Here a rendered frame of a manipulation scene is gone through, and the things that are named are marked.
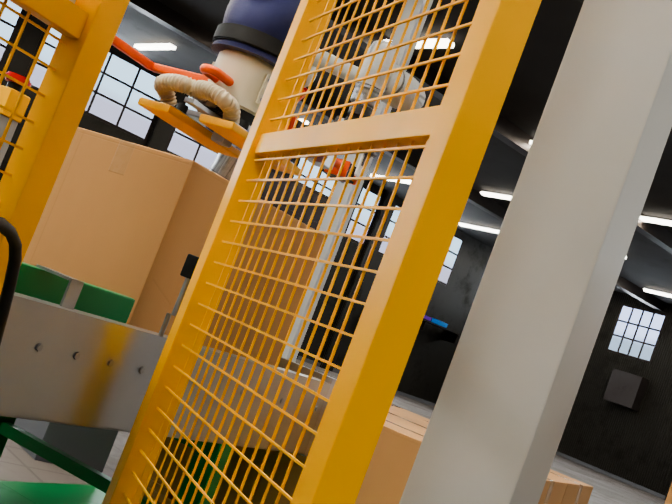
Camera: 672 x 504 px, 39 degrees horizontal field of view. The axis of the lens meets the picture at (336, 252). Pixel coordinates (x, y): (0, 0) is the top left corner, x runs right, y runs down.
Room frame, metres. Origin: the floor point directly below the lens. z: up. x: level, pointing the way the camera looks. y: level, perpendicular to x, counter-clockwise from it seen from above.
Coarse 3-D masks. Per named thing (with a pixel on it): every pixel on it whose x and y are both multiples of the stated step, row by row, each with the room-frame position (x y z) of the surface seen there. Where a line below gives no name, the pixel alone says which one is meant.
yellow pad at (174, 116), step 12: (144, 108) 2.26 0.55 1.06; (156, 108) 2.21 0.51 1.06; (168, 108) 2.19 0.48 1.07; (180, 108) 2.29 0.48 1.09; (168, 120) 2.30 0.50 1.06; (180, 120) 2.24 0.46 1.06; (192, 120) 2.27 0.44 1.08; (192, 132) 2.34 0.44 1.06; (204, 132) 2.32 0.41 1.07; (204, 144) 2.46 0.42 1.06; (216, 144) 2.39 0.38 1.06
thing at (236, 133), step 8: (200, 120) 2.14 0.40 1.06; (208, 120) 2.13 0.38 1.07; (216, 120) 2.12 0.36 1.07; (224, 120) 2.11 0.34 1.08; (240, 120) 2.20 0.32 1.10; (216, 128) 2.15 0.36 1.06; (224, 128) 2.11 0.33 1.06; (232, 128) 2.10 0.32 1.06; (240, 128) 2.12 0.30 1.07; (224, 136) 2.22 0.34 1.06; (232, 136) 2.18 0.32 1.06; (240, 136) 2.14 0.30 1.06; (240, 144) 2.24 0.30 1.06; (272, 168) 2.43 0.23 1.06; (280, 168) 2.38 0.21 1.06; (288, 168) 2.34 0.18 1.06; (296, 168) 2.37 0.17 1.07
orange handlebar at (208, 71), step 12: (120, 48) 2.28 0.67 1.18; (132, 48) 2.31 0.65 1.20; (144, 60) 2.36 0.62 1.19; (156, 72) 2.39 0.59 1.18; (168, 72) 2.36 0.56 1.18; (180, 72) 2.34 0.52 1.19; (192, 72) 2.33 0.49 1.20; (204, 72) 2.19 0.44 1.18; (216, 72) 2.18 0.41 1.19; (228, 84) 2.23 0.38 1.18; (336, 168) 2.78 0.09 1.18
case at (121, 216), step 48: (96, 144) 2.11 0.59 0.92; (96, 192) 2.08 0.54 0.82; (144, 192) 2.01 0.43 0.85; (192, 192) 1.99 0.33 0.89; (48, 240) 2.12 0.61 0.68; (96, 240) 2.05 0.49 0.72; (144, 240) 1.98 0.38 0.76; (192, 240) 2.04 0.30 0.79; (288, 240) 2.33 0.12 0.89; (144, 288) 1.97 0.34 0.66; (240, 288) 2.24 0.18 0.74; (288, 288) 2.40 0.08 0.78; (240, 336) 2.30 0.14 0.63
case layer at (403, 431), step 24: (384, 432) 2.46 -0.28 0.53; (408, 432) 2.54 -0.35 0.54; (168, 456) 2.75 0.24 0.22; (192, 456) 2.71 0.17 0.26; (264, 456) 2.61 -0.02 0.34; (384, 456) 2.44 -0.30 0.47; (408, 456) 2.41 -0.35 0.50; (168, 480) 2.74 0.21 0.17; (240, 480) 2.63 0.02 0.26; (264, 480) 2.59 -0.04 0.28; (288, 480) 2.56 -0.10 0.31; (384, 480) 2.43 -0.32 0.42; (552, 480) 2.83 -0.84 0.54; (576, 480) 3.33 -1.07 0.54
